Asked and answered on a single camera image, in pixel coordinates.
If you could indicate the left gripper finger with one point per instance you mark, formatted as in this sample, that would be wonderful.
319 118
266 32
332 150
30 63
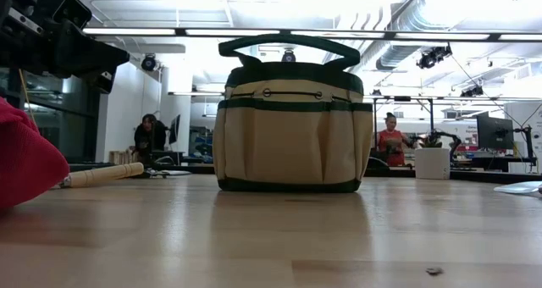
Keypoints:
89 53
101 81

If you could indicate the red gardening glove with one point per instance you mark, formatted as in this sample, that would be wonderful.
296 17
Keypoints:
25 161

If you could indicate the beige green gardening tote bag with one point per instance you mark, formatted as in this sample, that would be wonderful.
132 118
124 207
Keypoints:
292 144

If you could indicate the long ceiling light strip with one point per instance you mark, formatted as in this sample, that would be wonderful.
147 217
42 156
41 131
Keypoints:
127 31

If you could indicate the black ceiling spotlight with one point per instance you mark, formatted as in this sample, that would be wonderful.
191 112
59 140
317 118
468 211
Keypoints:
288 56
148 62
472 92
433 57

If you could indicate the person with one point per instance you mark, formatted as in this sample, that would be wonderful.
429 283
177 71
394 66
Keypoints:
391 148
148 137

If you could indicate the wooden crate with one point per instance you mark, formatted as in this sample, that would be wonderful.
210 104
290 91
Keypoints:
122 157

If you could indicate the small black computer monitor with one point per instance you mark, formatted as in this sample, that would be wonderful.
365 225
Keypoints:
174 129

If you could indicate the small green plant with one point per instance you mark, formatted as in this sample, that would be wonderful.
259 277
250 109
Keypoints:
431 142

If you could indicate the white plant pot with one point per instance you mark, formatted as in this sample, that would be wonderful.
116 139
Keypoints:
432 164

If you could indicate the small dark chip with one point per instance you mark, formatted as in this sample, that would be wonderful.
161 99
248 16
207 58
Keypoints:
434 271

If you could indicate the large black computer monitor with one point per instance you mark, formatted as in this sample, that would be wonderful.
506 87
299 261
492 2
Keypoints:
494 132

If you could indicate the dark background desk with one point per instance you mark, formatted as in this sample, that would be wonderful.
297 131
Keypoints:
491 161

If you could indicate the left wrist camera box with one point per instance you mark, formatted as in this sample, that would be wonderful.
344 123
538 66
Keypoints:
72 9

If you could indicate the black metal table frame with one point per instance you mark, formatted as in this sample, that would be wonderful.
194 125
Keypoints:
195 169

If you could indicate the silver ventilation duct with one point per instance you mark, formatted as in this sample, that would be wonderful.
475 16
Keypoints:
394 57

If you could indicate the black stand frame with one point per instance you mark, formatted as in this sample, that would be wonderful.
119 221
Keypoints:
431 114

